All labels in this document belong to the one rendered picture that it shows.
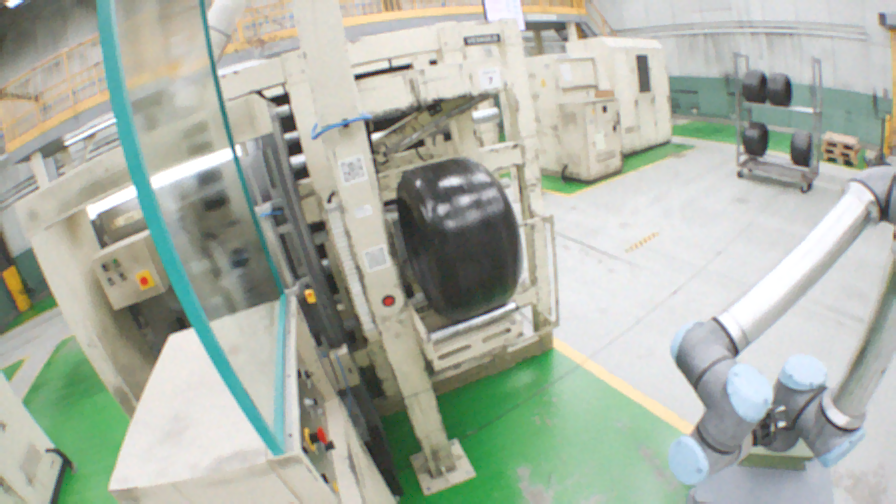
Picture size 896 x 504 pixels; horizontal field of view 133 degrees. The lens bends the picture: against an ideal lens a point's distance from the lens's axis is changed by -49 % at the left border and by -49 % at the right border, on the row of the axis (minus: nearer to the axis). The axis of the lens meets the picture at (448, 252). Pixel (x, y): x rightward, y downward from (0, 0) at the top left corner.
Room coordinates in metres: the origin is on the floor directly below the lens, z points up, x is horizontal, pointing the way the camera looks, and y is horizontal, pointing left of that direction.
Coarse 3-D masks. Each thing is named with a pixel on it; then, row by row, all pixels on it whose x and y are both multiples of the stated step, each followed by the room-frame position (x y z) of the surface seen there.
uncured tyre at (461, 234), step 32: (448, 160) 1.28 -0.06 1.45; (416, 192) 1.14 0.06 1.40; (448, 192) 1.10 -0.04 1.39; (480, 192) 1.10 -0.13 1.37; (416, 224) 1.51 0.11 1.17; (448, 224) 1.03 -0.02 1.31; (480, 224) 1.04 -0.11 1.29; (512, 224) 1.06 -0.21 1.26; (416, 256) 1.45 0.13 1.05; (448, 256) 1.00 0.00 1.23; (480, 256) 1.01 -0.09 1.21; (512, 256) 1.03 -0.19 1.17; (448, 288) 1.00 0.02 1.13; (480, 288) 1.01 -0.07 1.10; (512, 288) 1.06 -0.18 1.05
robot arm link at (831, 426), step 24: (888, 192) 0.33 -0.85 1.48; (888, 216) 0.32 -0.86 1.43; (888, 264) 0.29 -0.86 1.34; (888, 288) 0.27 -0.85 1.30; (888, 312) 0.25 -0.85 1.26; (864, 336) 0.29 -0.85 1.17; (888, 336) 0.23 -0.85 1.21; (864, 360) 0.26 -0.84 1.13; (888, 360) 0.21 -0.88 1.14; (840, 384) 0.29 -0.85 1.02; (864, 384) 0.23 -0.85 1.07; (816, 408) 0.32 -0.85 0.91; (840, 408) 0.25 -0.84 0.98; (864, 408) 0.20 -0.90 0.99; (816, 432) 0.27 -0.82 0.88; (840, 432) 0.21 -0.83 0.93; (864, 432) 0.17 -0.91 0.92; (816, 456) 0.23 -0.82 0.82; (840, 456) 0.18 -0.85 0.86
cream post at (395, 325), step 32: (320, 0) 1.12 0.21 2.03; (320, 32) 1.11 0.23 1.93; (320, 64) 1.11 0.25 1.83; (320, 96) 1.10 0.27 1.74; (352, 96) 1.13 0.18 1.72; (320, 128) 1.10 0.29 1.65; (352, 128) 1.12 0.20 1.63; (352, 192) 1.11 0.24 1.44; (352, 224) 1.10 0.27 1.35; (384, 224) 1.13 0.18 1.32; (384, 288) 1.11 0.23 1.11; (384, 320) 1.11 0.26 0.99; (416, 352) 1.13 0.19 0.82; (416, 384) 1.12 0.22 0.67; (416, 416) 1.11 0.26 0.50; (448, 448) 1.13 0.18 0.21
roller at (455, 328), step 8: (504, 304) 1.17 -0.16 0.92; (512, 304) 1.16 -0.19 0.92; (488, 312) 1.14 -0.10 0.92; (496, 312) 1.14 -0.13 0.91; (504, 312) 1.14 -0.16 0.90; (512, 312) 1.15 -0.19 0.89; (464, 320) 1.12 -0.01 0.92; (472, 320) 1.12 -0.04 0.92; (480, 320) 1.12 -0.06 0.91; (488, 320) 1.13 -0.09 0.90; (440, 328) 1.10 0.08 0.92; (448, 328) 1.10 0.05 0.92; (456, 328) 1.10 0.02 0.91; (464, 328) 1.10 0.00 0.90; (472, 328) 1.11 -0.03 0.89; (432, 336) 1.07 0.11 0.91; (440, 336) 1.08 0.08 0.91; (448, 336) 1.08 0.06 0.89
